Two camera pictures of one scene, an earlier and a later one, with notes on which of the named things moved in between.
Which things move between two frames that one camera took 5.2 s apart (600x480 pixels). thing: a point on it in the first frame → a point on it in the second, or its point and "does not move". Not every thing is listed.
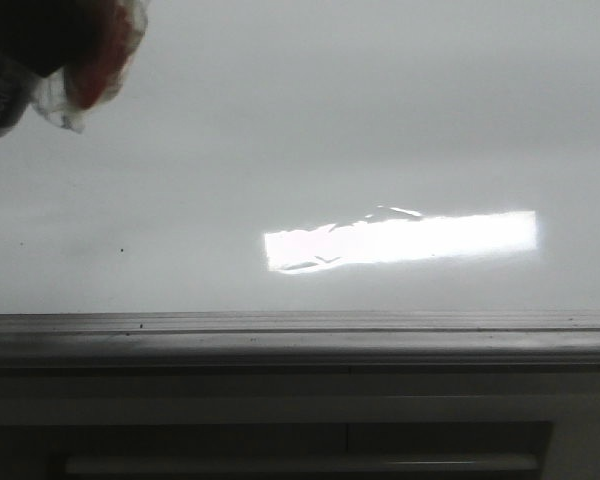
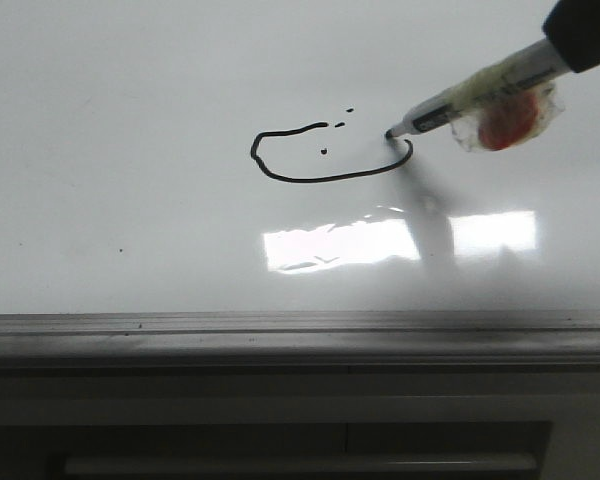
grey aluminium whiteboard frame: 465,340 does not move
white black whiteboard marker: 8,89 → 499,107
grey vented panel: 299,425 does not move
